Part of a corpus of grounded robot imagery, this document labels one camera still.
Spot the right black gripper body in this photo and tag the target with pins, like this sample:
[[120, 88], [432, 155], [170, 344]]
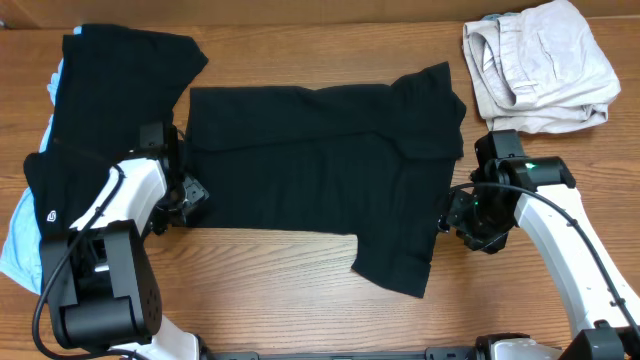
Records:
[[460, 212]]

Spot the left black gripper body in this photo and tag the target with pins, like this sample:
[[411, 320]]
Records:
[[193, 194]]

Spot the black t-shirt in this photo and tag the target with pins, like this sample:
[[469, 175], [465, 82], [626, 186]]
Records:
[[371, 160]]

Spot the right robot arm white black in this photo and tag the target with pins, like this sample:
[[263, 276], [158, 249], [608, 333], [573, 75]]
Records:
[[540, 196]]

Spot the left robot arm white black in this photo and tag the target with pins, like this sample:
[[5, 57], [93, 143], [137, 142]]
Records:
[[98, 284]]

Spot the black polo shirt with logo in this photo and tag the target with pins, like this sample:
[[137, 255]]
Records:
[[113, 81]]

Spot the folded beige pants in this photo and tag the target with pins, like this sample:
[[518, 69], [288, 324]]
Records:
[[539, 71]]

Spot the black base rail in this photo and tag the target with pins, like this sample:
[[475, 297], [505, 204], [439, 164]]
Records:
[[431, 353]]

